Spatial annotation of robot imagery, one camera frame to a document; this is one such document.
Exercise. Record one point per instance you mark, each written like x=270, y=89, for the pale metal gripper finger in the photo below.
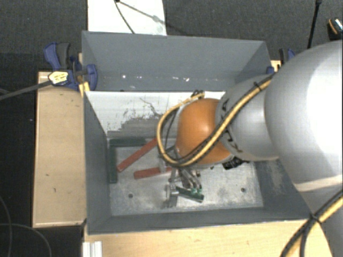
x=174, y=195
x=168, y=194

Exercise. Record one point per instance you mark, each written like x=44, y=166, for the red-brown flat block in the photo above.
x=135, y=155
x=148, y=173

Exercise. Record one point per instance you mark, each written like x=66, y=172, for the pale wood flat board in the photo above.
x=60, y=149

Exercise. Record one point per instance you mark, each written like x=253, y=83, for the grey metal bin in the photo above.
x=150, y=63

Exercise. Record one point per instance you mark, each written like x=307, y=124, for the black cylinder on white bracket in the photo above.
x=232, y=163

